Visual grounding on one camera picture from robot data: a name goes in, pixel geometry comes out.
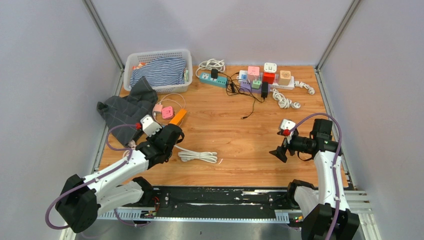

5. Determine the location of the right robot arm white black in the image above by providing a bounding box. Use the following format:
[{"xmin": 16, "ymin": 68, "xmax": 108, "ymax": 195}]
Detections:
[{"xmin": 270, "ymin": 118, "xmax": 360, "ymax": 240}]

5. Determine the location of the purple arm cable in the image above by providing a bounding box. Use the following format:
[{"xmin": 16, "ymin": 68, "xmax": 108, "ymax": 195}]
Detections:
[
  {"xmin": 44, "ymin": 123, "xmax": 138, "ymax": 231},
  {"xmin": 289, "ymin": 113, "xmax": 343, "ymax": 240}
]

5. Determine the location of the orange power strip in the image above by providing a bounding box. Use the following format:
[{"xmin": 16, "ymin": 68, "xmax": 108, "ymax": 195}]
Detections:
[{"xmin": 168, "ymin": 108, "xmax": 187, "ymax": 126}]

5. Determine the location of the teal power strip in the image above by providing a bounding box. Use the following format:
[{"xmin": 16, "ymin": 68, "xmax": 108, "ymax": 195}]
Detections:
[{"xmin": 199, "ymin": 72, "xmax": 228, "ymax": 89}]

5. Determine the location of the dark grey checked cloth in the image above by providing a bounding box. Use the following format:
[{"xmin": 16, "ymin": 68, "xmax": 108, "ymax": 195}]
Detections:
[{"xmin": 96, "ymin": 76, "xmax": 158, "ymax": 129}]

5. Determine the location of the green small adapter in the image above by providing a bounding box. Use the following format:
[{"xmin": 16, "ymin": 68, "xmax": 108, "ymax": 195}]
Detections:
[{"xmin": 251, "ymin": 80, "xmax": 262, "ymax": 90}]

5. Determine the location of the tan cube socket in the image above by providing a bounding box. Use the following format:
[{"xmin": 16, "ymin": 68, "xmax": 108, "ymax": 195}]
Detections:
[{"xmin": 278, "ymin": 70, "xmax": 292, "ymax": 86}]

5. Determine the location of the white strip cord right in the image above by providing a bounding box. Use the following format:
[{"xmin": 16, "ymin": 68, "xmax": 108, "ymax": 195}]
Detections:
[{"xmin": 294, "ymin": 80, "xmax": 316, "ymax": 96}]

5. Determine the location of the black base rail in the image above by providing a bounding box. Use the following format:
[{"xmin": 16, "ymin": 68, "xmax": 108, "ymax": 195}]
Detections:
[{"xmin": 99, "ymin": 185, "xmax": 320, "ymax": 222}]

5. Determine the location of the white cord edge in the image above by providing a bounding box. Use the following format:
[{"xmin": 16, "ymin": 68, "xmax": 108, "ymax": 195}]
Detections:
[{"xmin": 173, "ymin": 144, "xmax": 219, "ymax": 165}]

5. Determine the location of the purple power strip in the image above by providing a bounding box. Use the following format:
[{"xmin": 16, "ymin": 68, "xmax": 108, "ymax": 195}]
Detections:
[{"xmin": 238, "ymin": 80, "xmax": 261, "ymax": 94}]

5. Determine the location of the white blue small adapter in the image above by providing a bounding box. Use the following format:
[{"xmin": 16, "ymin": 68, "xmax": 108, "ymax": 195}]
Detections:
[{"xmin": 239, "ymin": 74, "xmax": 248, "ymax": 81}]

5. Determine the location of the red cube socket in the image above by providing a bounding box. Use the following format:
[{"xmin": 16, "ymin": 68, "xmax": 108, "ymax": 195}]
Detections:
[{"xmin": 262, "ymin": 72, "xmax": 276, "ymax": 85}]

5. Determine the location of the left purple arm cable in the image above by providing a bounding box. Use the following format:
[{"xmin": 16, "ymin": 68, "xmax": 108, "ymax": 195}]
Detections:
[{"xmin": 44, "ymin": 123, "xmax": 138, "ymax": 231}]

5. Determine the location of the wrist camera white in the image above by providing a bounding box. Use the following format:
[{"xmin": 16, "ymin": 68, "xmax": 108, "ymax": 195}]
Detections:
[
  {"xmin": 277, "ymin": 119, "xmax": 296, "ymax": 137},
  {"xmin": 135, "ymin": 114, "xmax": 162, "ymax": 137}
]

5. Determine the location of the white cube socket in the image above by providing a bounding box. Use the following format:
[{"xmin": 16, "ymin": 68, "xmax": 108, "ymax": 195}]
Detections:
[{"xmin": 263, "ymin": 62, "xmax": 278, "ymax": 74}]

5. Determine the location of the black charger on teal strip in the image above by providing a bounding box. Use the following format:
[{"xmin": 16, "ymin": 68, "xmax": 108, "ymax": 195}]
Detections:
[{"xmin": 210, "ymin": 68, "xmax": 219, "ymax": 80}]

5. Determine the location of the pink usb cable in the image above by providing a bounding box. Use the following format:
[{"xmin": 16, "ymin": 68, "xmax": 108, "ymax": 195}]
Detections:
[{"xmin": 152, "ymin": 92, "xmax": 187, "ymax": 127}]

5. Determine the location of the white coiled cord back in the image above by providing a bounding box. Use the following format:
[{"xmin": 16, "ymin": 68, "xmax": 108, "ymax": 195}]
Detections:
[{"xmin": 194, "ymin": 58, "xmax": 226, "ymax": 79}]

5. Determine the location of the pink power strip cord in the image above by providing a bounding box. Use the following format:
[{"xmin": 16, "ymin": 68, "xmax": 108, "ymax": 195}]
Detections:
[{"xmin": 122, "ymin": 140, "xmax": 138, "ymax": 158}]

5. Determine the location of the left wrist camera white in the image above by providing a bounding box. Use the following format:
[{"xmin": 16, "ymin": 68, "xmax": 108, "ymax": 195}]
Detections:
[{"xmin": 135, "ymin": 114, "xmax": 162, "ymax": 137}]

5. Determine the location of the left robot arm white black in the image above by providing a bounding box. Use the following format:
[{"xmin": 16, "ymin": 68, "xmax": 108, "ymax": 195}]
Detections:
[{"xmin": 45, "ymin": 120, "xmax": 185, "ymax": 233}]

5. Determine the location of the white long power strip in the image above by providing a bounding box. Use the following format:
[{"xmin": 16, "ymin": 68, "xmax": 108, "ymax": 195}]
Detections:
[{"xmin": 236, "ymin": 70, "xmax": 295, "ymax": 90}]

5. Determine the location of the blue white striped cloth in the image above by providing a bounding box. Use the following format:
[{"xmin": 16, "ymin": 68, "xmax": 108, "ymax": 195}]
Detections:
[{"xmin": 129, "ymin": 56, "xmax": 186, "ymax": 88}]

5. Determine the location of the pink cube socket back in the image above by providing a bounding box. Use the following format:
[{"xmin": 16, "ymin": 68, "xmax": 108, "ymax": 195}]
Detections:
[{"xmin": 247, "ymin": 66, "xmax": 260, "ymax": 82}]

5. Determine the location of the white plastic basket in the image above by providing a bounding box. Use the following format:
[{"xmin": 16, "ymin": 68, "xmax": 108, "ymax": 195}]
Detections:
[{"xmin": 123, "ymin": 49, "xmax": 194, "ymax": 94}]

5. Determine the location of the pink cube adapter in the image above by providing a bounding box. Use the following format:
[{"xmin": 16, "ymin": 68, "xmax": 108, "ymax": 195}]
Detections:
[{"xmin": 161, "ymin": 106, "xmax": 175, "ymax": 120}]

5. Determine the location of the black power adapter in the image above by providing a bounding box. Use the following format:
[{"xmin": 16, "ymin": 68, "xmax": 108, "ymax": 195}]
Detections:
[{"xmin": 260, "ymin": 81, "xmax": 270, "ymax": 99}]

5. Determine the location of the black thin cable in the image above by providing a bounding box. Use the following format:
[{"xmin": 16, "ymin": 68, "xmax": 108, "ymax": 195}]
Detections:
[{"xmin": 218, "ymin": 71, "xmax": 266, "ymax": 120}]

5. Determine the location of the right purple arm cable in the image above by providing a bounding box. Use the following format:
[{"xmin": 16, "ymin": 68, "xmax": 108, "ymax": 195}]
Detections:
[{"xmin": 289, "ymin": 113, "xmax": 343, "ymax": 240}]

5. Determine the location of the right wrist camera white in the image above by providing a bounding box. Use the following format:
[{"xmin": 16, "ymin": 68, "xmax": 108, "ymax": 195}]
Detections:
[{"xmin": 277, "ymin": 119, "xmax": 296, "ymax": 137}]

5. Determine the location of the light pink usb charger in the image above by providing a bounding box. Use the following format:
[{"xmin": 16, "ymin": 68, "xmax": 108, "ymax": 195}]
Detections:
[{"xmin": 153, "ymin": 104, "xmax": 164, "ymax": 114}]

